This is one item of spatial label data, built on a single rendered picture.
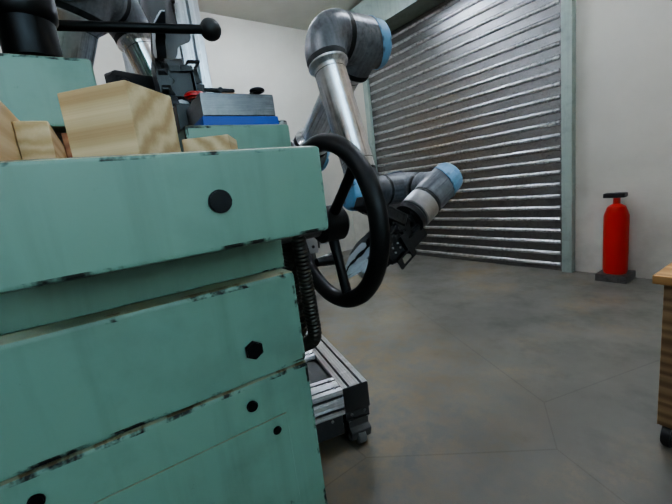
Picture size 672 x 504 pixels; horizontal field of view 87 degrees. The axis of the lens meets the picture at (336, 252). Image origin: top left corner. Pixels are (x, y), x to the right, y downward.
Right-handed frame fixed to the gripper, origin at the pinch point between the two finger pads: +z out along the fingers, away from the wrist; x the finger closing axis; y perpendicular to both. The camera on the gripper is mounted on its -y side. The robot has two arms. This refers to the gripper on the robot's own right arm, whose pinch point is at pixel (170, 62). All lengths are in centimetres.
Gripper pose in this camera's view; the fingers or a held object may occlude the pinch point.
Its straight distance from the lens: 68.3
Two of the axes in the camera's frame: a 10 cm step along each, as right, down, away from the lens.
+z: 5.4, 0.9, -8.4
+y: 8.3, -2.5, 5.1
